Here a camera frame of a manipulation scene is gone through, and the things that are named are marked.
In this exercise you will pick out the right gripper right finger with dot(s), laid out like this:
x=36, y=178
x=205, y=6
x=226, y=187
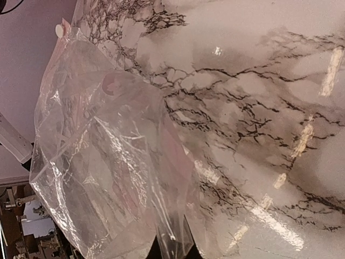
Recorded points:
x=193, y=252

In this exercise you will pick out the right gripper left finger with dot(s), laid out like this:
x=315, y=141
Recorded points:
x=155, y=252

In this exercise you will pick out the clear zip top bag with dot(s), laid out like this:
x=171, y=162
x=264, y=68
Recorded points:
x=108, y=164

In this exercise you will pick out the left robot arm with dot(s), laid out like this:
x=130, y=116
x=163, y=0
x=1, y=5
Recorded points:
x=14, y=142

